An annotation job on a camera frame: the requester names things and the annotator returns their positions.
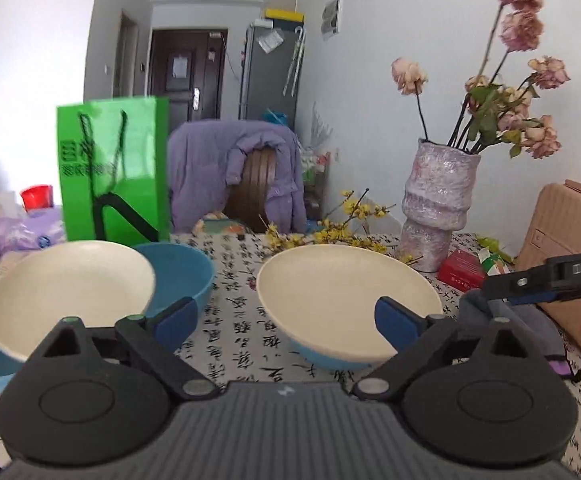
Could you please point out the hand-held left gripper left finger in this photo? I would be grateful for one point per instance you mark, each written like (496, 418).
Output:
(176, 319)

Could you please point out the silver textured vase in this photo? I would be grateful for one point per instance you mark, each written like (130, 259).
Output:
(438, 200)

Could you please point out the purple puffer jacket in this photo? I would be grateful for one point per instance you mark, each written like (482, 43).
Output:
(205, 170)

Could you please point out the cream blue bowl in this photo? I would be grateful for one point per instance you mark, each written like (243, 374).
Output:
(340, 295)

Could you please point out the purple plastic bag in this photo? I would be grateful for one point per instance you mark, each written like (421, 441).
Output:
(15, 235)

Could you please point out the cream plate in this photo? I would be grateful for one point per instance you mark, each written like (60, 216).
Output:
(70, 295)

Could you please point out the yellow flower branch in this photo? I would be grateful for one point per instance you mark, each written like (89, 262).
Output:
(340, 230)

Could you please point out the red box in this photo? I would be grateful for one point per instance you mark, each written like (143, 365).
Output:
(463, 270)

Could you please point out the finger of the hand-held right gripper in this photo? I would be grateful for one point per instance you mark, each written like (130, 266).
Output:
(515, 282)

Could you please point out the grey cloth pouch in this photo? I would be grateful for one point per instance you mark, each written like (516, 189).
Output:
(530, 330)

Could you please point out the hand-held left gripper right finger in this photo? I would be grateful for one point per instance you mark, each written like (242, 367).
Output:
(394, 326)

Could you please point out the yellow box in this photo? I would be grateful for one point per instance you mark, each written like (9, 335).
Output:
(283, 14)

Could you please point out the grey refrigerator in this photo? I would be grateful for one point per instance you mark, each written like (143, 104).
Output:
(270, 70)

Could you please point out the wooden chair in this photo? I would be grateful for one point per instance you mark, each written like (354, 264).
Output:
(255, 190)

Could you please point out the red bucket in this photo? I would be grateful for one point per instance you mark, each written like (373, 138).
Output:
(36, 197)

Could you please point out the green paper bag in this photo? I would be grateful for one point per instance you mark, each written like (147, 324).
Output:
(113, 170)

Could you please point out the dark wooden door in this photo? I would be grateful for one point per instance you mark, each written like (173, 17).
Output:
(188, 75)

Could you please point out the dried pink roses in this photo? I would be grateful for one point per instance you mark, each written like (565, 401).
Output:
(508, 90)

